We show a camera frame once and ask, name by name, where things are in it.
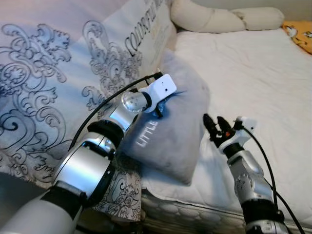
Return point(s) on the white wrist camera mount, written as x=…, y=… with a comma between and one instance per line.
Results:
x=247, y=123
x=161, y=90

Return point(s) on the yellow cartoon print blanket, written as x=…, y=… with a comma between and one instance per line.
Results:
x=300, y=36

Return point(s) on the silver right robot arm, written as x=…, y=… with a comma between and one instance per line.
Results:
x=248, y=180

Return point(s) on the cream bolster pillow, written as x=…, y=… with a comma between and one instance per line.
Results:
x=204, y=18
x=263, y=18

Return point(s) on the white mattress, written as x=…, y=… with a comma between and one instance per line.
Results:
x=253, y=87

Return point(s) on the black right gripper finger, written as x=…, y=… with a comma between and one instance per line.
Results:
x=223, y=124
x=211, y=126

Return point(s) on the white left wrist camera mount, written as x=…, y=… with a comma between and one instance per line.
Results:
x=161, y=90

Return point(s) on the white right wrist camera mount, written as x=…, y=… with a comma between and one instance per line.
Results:
x=247, y=123

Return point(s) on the white grey ornament print duvet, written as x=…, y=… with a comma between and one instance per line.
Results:
x=44, y=73

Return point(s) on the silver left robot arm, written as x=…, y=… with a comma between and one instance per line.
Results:
x=83, y=170

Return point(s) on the grey lettered pillow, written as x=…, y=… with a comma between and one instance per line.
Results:
x=175, y=131

